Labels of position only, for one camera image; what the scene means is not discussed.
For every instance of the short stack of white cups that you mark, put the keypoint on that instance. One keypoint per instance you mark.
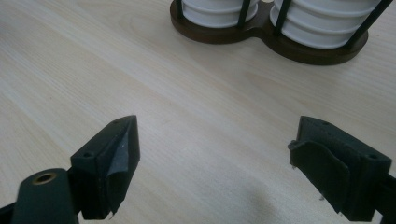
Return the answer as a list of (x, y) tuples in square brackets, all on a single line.
[(214, 15)]

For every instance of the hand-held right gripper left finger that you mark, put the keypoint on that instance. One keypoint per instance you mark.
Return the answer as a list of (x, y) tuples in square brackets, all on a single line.
[(102, 168)]

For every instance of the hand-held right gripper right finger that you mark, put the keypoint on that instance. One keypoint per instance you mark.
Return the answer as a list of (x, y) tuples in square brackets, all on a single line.
[(339, 174)]

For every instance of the dark wooden cup holder rack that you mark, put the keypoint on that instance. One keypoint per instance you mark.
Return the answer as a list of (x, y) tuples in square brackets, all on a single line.
[(261, 28)]

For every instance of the tall stack of white cups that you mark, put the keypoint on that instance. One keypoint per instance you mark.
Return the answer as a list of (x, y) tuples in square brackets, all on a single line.
[(323, 25)]

